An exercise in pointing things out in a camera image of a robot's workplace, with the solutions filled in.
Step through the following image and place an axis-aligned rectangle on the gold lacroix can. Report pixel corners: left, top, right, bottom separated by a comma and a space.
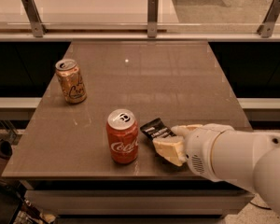
55, 59, 87, 104

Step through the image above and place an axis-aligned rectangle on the metal rail bracket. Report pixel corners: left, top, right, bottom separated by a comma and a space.
147, 0, 159, 38
257, 0, 280, 38
21, 0, 47, 37

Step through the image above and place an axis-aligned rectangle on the right metal rail bracket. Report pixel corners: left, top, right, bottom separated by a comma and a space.
257, 0, 280, 38

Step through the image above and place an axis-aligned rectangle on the black rxbar chocolate bar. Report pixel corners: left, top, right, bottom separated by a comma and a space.
140, 118, 175, 140

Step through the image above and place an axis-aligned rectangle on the left metal rail bracket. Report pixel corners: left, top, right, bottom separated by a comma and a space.
21, 0, 47, 37

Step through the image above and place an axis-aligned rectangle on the dark round bin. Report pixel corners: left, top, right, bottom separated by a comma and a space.
0, 139, 12, 160

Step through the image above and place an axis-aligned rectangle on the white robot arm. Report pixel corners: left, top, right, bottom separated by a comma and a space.
153, 124, 280, 216

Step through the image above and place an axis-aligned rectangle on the red coca-cola can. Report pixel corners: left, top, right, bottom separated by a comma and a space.
106, 109, 138, 164

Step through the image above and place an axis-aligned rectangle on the black cable on floor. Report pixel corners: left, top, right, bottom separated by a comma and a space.
249, 201, 273, 211

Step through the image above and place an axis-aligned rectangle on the white drawer front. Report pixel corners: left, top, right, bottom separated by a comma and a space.
25, 190, 254, 216

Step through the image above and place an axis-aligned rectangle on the middle metal rail bracket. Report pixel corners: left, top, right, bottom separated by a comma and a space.
147, 0, 159, 38

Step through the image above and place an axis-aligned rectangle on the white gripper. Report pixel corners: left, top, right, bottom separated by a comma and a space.
153, 123, 233, 182

